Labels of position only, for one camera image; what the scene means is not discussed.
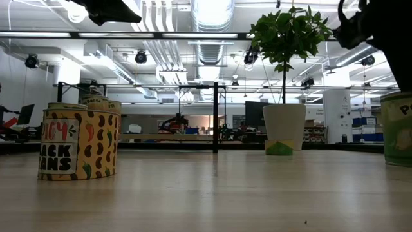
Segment orange beans label can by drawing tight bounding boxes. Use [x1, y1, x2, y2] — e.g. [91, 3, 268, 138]
[80, 94, 111, 113]

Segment small green yellow can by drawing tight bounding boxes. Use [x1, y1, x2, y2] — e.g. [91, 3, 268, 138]
[264, 139, 294, 156]

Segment green leafy plant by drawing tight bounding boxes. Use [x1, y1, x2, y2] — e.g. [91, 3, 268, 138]
[249, 5, 334, 104]

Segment black rig crossbar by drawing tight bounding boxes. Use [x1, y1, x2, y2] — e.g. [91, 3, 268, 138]
[0, 30, 412, 43]

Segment blue storage bins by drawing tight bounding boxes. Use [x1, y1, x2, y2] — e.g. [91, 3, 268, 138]
[351, 115, 384, 143]

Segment white plant pot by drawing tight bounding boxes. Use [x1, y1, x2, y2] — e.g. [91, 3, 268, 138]
[262, 103, 307, 152]

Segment small black monitor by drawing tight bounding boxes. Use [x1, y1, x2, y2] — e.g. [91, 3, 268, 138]
[16, 103, 35, 126]

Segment large black monitor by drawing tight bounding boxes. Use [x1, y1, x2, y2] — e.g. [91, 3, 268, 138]
[244, 101, 266, 129]

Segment red and black machine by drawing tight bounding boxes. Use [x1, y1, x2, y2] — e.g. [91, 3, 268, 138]
[157, 112, 191, 135]

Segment spicy black beans can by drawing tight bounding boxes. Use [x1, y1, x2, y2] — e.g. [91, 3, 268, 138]
[37, 108, 120, 182]

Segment silver ventilation duct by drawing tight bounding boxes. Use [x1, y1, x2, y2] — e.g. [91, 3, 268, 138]
[189, 0, 236, 67]

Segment black aluminium table frame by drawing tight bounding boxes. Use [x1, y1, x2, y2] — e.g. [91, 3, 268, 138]
[0, 140, 386, 155]

